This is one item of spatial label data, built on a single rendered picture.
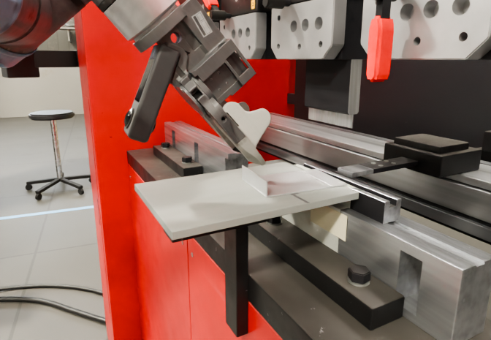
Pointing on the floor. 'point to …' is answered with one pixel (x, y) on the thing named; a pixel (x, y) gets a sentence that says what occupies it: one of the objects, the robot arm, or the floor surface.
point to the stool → (55, 152)
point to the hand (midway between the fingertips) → (245, 156)
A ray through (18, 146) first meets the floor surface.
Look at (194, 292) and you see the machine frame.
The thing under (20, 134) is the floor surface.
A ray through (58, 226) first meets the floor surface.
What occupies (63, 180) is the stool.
